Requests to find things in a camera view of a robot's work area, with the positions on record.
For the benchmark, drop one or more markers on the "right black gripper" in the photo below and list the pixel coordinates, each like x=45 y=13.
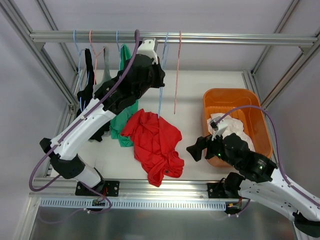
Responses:
x=208 y=150

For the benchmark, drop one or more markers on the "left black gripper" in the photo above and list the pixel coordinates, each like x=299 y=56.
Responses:
x=155 y=72

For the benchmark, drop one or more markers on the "red tank top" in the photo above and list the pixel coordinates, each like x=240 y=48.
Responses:
x=154 y=146

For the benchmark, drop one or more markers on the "blue hanger of red top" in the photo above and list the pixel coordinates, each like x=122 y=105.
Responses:
x=163 y=65

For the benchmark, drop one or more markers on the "white tank top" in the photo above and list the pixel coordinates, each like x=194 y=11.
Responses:
x=233 y=126

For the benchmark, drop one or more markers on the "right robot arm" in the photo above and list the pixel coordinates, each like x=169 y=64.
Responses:
x=260 y=179

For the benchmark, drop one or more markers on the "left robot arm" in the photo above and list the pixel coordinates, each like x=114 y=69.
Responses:
x=108 y=101

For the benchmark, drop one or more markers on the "blue hanger of green top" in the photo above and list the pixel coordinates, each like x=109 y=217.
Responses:
x=118 y=42

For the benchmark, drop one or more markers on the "grey tank top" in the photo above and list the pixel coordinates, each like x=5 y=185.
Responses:
x=102 y=77

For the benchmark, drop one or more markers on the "green tank top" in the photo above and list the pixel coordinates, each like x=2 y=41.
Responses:
x=118 y=123

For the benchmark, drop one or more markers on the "black tank top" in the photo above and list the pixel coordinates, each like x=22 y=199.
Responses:
x=85 y=96

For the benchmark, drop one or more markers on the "blue hanger of black top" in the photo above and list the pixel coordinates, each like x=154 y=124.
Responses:
x=79 y=52

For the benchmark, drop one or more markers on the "orange plastic basket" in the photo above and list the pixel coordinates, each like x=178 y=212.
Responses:
x=222 y=100

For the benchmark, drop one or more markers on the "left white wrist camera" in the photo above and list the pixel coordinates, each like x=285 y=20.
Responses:
x=148 y=48

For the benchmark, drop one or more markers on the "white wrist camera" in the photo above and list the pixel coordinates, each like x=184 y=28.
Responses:
x=148 y=48
x=218 y=128

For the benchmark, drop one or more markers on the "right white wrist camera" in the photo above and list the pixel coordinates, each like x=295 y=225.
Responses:
x=218 y=128

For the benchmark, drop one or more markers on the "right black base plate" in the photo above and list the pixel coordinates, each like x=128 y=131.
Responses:
x=215 y=190

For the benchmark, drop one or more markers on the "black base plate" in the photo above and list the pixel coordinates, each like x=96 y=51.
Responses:
x=215 y=190
x=109 y=188

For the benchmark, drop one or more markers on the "aluminium hanging rail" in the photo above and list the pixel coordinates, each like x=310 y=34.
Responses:
x=85 y=36

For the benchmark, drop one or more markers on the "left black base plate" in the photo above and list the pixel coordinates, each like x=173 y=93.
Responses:
x=109 y=188

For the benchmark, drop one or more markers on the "slotted cable duct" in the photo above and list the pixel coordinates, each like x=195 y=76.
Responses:
x=141 y=204

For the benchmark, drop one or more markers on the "front aluminium rail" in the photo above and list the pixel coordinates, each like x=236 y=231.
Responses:
x=137 y=189

